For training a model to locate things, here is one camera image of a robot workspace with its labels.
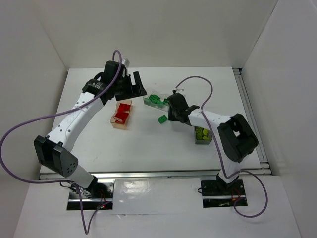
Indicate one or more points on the aluminium side rail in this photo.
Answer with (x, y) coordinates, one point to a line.
(264, 163)

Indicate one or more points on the aluminium front rail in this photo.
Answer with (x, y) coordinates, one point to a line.
(164, 174)

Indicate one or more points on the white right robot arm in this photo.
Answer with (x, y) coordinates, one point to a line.
(232, 135)

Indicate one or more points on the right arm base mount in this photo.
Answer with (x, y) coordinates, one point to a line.
(213, 197)

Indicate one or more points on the clear transparent plastic container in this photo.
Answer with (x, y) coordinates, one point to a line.
(160, 106)

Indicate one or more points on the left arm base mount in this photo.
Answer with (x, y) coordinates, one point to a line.
(90, 202)

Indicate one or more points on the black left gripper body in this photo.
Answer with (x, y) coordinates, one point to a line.
(129, 87)

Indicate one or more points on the green long lego brick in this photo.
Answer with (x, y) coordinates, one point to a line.
(154, 99)

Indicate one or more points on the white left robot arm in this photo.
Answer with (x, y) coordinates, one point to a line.
(54, 150)

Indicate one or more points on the green square lego brick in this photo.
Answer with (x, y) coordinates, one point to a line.
(147, 102)

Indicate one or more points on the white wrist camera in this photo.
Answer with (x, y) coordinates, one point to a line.
(125, 62)
(179, 90)

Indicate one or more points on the lime small lego brick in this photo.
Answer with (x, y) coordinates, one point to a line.
(205, 134)

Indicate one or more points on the lime long lego brick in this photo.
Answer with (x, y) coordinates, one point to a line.
(198, 133)

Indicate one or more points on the green upturned square lego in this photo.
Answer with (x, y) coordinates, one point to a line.
(165, 102)

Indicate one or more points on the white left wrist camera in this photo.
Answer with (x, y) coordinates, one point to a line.
(125, 62)

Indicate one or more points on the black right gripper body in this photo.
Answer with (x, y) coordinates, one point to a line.
(173, 103)

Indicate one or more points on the smoky grey plastic container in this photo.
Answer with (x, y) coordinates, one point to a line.
(203, 142)

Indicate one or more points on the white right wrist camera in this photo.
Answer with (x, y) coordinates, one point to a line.
(179, 90)

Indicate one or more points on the amber transparent plastic container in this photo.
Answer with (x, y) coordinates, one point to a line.
(118, 125)

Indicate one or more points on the red arch lego brick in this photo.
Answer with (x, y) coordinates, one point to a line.
(124, 108)

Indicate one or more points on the red curved lego brick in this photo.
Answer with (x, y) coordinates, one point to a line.
(120, 117)

